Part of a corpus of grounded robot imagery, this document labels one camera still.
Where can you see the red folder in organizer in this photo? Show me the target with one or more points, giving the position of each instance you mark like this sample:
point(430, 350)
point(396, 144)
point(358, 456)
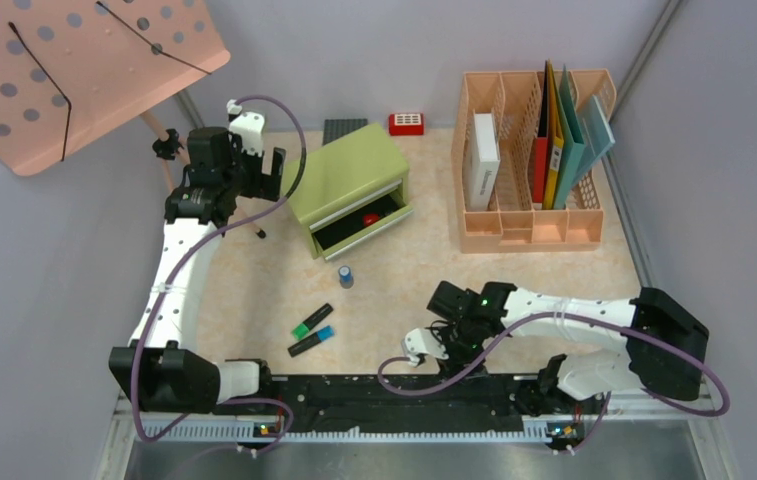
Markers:
point(539, 154)

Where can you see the yellow plastic clip folder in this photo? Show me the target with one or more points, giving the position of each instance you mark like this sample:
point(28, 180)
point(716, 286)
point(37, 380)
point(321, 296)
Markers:
point(555, 139)

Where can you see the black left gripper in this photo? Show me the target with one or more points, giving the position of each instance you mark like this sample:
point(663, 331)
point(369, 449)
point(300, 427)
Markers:
point(263, 185)

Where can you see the light blue hardcover book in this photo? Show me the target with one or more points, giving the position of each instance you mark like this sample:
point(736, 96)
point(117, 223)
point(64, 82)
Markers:
point(597, 133)

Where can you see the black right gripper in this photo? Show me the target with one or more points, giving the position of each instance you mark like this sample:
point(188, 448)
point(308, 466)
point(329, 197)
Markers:
point(454, 362)

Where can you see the green metal drawer cabinet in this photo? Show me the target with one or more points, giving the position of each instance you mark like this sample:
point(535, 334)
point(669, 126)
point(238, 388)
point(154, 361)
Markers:
point(363, 172)

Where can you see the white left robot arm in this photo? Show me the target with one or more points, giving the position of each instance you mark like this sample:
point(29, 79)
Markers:
point(159, 369)

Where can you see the black green highlighter marker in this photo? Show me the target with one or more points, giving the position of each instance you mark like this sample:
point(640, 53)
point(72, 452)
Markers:
point(314, 319)

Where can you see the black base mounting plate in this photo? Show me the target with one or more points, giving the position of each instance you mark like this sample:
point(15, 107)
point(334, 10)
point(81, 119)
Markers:
point(477, 404)

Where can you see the black blue highlighter marker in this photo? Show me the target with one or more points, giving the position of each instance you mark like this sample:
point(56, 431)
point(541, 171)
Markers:
point(311, 341)

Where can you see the gray lego baseplate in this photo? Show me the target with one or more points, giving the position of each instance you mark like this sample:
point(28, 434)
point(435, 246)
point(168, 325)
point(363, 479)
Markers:
point(334, 129)

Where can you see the teal plastic folder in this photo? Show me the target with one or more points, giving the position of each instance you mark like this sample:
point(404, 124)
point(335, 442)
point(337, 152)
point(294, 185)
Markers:
point(573, 140)

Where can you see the white paper booklet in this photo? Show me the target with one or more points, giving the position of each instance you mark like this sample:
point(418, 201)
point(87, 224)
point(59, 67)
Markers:
point(481, 162)

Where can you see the red small box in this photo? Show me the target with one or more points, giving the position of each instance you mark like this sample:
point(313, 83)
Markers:
point(406, 124)

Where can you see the beige plastic file organizer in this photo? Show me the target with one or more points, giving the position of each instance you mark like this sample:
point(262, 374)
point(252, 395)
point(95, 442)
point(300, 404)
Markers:
point(511, 223)

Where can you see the pink music stand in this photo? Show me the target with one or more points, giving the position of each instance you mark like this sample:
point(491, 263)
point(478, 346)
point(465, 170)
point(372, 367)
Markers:
point(73, 71)

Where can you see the small blue glue bottle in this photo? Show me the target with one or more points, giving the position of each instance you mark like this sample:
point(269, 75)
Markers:
point(346, 278)

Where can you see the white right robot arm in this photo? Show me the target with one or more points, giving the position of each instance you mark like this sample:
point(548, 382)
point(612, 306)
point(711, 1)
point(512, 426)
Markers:
point(619, 362)

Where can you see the red and black dumbbell toy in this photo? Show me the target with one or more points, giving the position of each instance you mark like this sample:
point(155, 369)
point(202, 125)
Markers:
point(370, 219)

